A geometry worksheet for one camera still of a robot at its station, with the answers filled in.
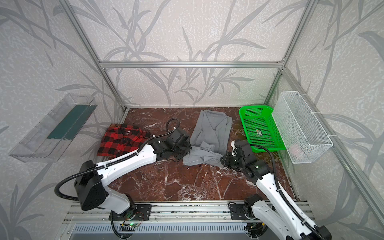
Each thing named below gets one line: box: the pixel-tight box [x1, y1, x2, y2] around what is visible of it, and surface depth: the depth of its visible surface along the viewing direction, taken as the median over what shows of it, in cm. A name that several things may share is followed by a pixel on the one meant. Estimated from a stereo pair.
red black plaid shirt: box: [96, 124, 151, 158], surface depth 95 cm
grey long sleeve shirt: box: [182, 110, 233, 168], surface depth 103 cm
